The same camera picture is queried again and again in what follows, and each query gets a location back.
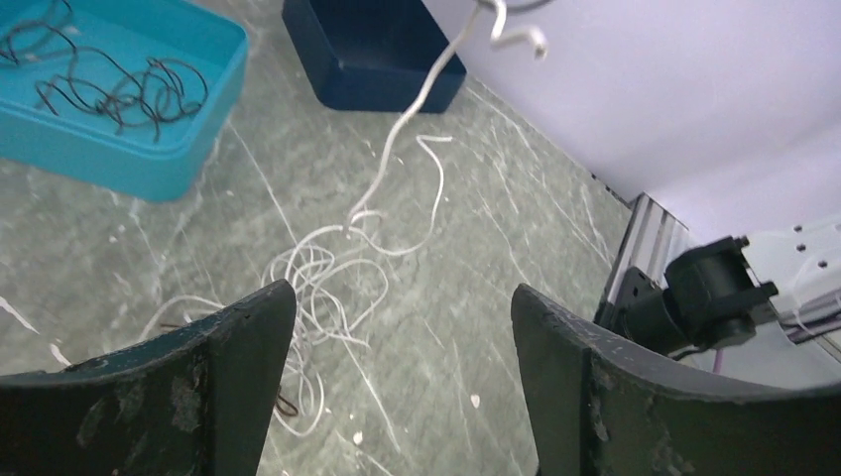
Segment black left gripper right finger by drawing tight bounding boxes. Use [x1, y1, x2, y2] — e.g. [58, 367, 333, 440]
[511, 285, 840, 475]

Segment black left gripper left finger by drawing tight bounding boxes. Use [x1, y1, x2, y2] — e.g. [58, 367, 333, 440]
[1, 280, 297, 475]

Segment black thin cable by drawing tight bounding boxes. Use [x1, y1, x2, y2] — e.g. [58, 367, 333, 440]
[0, 0, 210, 143]

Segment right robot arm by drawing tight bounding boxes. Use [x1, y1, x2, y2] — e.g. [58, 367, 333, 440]
[594, 216, 840, 361]

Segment teal square tray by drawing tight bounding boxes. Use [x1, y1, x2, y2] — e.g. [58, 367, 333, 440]
[1, 1, 249, 201]

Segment dark blue square tray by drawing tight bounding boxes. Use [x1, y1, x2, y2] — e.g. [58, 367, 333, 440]
[283, 0, 449, 112]

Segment tangled cable pile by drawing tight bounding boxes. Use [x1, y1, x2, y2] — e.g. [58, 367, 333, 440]
[138, 134, 454, 440]

